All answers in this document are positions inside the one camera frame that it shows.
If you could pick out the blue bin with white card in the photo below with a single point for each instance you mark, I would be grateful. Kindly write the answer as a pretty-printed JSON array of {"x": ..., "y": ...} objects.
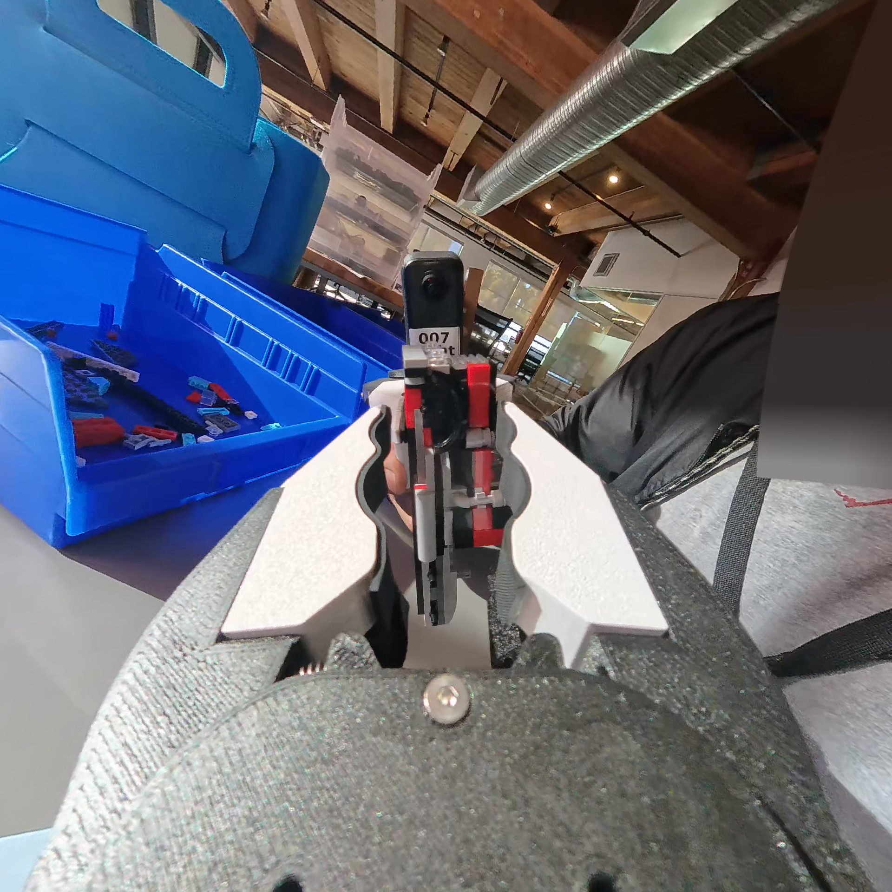
[{"x": 209, "y": 474}]

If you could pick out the silver ventilation duct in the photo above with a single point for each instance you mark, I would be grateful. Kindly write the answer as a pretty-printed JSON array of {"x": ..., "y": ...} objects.
[{"x": 627, "y": 76}]

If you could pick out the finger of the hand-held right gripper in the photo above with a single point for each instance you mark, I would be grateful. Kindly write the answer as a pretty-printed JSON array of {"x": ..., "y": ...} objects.
[
  {"x": 503, "y": 390},
  {"x": 387, "y": 404}
]

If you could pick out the toy brick truck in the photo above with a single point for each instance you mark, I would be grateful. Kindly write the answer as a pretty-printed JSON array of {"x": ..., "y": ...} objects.
[{"x": 439, "y": 502}]

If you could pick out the clear plastic storage box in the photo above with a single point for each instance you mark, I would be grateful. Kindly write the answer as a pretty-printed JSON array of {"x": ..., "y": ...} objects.
[{"x": 369, "y": 195}]

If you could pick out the pile of loose toy bricks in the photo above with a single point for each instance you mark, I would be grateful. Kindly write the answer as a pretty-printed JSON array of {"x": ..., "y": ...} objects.
[{"x": 97, "y": 432}]

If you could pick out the black office chair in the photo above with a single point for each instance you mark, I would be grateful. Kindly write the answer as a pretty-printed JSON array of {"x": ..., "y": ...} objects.
[{"x": 493, "y": 327}]

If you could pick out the blue plastic bin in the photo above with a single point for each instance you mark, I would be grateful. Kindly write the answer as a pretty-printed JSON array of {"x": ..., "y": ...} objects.
[{"x": 334, "y": 327}]

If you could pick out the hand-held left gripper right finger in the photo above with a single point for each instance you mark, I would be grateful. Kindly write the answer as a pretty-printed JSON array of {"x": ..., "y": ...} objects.
[{"x": 585, "y": 557}]

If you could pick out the person's right hand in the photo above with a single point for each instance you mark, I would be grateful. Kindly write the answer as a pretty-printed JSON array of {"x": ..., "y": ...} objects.
[{"x": 394, "y": 477}]

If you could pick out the blue felt bag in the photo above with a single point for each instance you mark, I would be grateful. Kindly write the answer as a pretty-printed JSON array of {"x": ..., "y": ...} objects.
[{"x": 139, "y": 139}]

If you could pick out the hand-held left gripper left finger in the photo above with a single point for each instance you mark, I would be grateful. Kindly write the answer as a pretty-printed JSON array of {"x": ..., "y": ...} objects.
[{"x": 306, "y": 557}]

